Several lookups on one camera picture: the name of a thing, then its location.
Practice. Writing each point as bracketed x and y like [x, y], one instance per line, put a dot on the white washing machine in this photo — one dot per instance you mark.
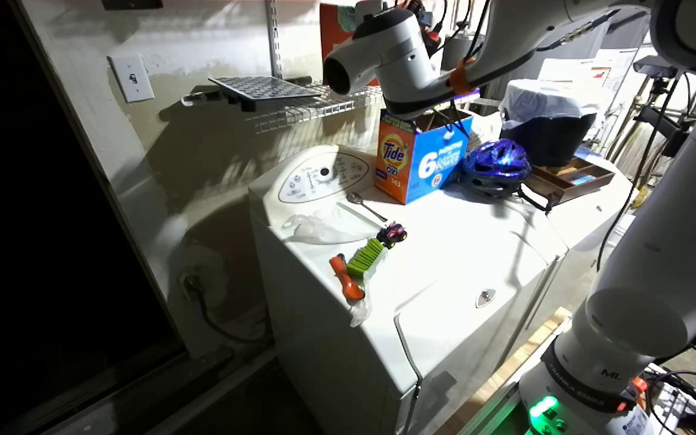
[440, 308]

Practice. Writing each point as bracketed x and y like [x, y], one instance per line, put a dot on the white wall outlet plate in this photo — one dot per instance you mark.
[132, 79]

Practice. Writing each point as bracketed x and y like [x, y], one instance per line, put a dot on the small dark toy car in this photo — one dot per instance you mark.
[393, 236]

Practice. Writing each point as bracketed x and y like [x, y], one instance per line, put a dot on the white dryer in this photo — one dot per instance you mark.
[580, 222]

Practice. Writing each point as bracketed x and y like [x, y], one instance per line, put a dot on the blue bicycle helmet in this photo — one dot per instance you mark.
[497, 169]

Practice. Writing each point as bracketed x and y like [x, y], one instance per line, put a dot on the dark bowl with white cover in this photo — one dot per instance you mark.
[546, 120]

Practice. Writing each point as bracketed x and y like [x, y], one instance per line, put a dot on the orange toy piece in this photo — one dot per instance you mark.
[350, 290]

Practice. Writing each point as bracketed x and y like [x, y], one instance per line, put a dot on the white wire shelf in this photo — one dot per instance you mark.
[285, 114]

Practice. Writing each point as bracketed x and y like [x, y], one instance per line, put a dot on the wooden tray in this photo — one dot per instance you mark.
[573, 180]

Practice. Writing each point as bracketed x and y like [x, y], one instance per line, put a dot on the orange blue detergent box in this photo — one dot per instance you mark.
[416, 157]

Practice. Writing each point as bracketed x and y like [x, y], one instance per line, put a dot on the green toy block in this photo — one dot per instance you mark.
[366, 257]

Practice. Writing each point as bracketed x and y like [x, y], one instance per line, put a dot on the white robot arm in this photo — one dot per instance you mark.
[644, 299]

